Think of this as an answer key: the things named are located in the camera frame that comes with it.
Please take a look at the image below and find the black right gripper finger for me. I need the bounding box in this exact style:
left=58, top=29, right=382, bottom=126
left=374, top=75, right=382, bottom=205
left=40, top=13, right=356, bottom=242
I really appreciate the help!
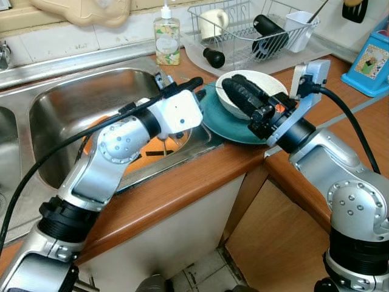
left=222, top=77, right=265, bottom=120
left=234, top=74, right=274, bottom=110

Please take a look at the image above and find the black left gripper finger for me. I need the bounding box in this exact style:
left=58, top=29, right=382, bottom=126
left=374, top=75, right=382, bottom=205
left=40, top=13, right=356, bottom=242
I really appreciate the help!
left=175, top=77, right=204, bottom=95

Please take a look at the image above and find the white ceramic bowl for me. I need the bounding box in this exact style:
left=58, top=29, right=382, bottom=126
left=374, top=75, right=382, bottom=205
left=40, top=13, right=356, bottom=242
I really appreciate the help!
left=216, top=70, right=289, bottom=120

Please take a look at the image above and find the teal round plate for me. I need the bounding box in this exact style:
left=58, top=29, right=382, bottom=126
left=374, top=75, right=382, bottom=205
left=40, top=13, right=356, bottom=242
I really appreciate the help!
left=199, top=79, right=286, bottom=145

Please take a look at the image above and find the grey drying mat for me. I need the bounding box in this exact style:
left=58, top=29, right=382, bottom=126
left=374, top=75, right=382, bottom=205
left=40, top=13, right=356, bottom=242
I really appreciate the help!
left=182, top=36, right=341, bottom=77

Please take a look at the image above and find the clear dish soap pump bottle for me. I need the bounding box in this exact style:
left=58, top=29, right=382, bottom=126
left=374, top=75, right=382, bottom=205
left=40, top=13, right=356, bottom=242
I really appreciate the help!
left=153, top=3, right=181, bottom=66

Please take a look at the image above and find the orange plastic cutting board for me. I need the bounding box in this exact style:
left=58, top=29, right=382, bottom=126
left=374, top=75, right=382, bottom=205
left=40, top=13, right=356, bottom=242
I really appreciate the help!
left=82, top=119, right=196, bottom=174

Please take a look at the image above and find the black bottle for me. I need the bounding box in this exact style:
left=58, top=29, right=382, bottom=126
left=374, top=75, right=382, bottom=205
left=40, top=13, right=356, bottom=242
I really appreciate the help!
left=252, top=15, right=289, bottom=60

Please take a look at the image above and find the cream ceramic mug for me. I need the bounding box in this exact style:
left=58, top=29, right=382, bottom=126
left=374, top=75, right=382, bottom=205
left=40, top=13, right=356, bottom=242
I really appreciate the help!
left=199, top=9, right=230, bottom=41

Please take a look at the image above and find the white plastic utensil cup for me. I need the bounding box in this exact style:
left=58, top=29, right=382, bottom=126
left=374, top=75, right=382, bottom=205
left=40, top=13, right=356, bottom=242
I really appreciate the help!
left=284, top=11, right=318, bottom=54

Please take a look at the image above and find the stainless steel double sink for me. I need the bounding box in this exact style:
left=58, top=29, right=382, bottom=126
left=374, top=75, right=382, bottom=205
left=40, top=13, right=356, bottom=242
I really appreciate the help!
left=0, top=55, right=222, bottom=244

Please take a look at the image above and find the blue plastic utensil box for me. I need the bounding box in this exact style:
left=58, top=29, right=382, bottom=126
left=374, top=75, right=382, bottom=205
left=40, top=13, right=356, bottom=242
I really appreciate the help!
left=340, top=18, right=389, bottom=98

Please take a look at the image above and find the beige cloth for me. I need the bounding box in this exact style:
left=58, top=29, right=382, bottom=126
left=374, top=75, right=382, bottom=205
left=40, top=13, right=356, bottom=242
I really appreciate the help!
left=30, top=0, right=131, bottom=28

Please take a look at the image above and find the white cabinet front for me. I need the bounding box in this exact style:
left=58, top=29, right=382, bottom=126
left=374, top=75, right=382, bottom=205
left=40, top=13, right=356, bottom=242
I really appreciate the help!
left=79, top=173, right=253, bottom=292

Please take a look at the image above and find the chrome sink faucet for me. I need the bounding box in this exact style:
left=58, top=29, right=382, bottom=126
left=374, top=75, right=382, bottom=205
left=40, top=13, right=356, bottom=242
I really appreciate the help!
left=0, top=40, right=13, bottom=71

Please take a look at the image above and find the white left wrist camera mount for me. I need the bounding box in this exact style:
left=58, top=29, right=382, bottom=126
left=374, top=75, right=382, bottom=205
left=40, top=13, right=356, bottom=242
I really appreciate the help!
left=149, top=90, right=204, bottom=136

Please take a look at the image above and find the white wire dish rack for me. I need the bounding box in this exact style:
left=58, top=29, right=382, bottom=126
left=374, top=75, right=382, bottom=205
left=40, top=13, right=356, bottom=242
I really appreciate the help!
left=187, top=0, right=323, bottom=68

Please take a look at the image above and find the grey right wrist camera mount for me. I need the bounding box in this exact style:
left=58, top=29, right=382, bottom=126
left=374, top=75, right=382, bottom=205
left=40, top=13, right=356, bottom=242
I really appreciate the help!
left=267, top=60, right=332, bottom=147

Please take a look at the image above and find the thin black utensil handle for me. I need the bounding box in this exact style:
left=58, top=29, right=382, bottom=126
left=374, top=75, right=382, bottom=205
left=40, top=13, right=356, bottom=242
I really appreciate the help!
left=307, top=0, right=329, bottom=25

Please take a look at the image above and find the black spatula with wooden handle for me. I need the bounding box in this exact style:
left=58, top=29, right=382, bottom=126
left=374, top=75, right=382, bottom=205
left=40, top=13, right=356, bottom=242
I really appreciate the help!
left=342, top=0, right=369, bottom=24

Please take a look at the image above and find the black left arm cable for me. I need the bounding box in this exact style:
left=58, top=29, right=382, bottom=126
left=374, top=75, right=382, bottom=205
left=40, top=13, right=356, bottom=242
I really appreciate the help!
left=0, top=88, right=174, bottom=250

